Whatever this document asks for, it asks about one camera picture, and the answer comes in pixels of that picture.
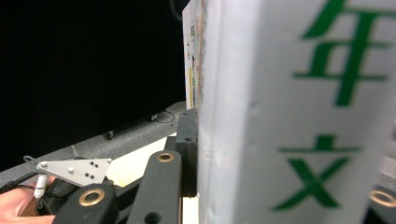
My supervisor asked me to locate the white plug on left gripper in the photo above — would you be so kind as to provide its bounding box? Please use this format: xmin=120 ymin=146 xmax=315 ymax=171
xmin=33 ymin=174 xmax=50 ymax=200

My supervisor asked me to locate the left hand-held gripper black cable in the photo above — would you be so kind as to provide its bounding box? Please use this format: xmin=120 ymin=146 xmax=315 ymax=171
xmin=0 ymin=154 xmax=41 ymax=191

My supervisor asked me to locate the looped black floor cable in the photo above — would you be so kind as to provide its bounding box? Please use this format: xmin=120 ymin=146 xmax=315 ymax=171
xmin=153 ymin=110 xmax=177 ymax=124

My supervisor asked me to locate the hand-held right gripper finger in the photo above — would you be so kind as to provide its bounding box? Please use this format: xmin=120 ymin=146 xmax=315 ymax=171
xmin=175 ymin=107 xmax=199 ymax=198

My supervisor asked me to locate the white book with picture grid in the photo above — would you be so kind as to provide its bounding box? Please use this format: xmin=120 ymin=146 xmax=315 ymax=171
xmin=181 ymin=0 xmax=396 ymax=224

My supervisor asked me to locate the black curtain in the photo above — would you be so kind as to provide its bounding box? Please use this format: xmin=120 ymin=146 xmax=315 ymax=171
xmin=0 ymin=0 xmax=191 ymax=173

